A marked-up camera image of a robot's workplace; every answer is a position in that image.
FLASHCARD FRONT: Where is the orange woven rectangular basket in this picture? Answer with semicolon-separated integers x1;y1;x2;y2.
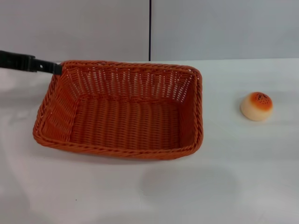
32;60;204;161

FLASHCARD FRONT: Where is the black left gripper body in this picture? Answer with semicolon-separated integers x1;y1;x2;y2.
0;49;36;72

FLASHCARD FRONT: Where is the round toasted bread bun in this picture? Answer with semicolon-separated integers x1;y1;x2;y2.
240;91;273;122

